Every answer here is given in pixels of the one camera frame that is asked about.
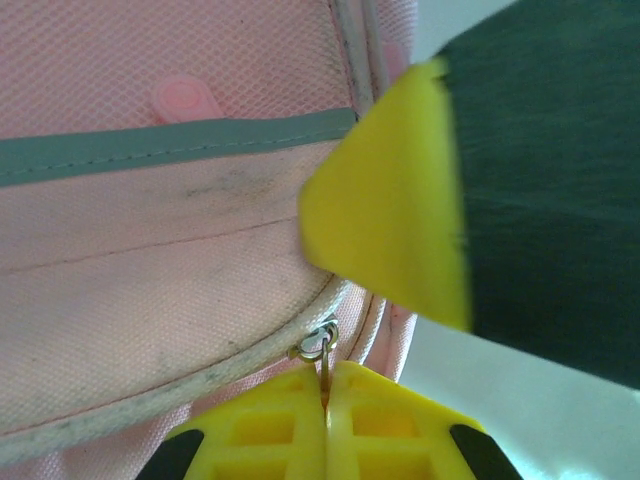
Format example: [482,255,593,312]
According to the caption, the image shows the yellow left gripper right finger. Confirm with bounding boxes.
[325,359,525,480]

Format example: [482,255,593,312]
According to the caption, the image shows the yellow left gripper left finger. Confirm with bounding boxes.
[141,363,330,480]

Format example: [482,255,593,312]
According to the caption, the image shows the pink backpack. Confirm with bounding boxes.
[0,0,422,480]

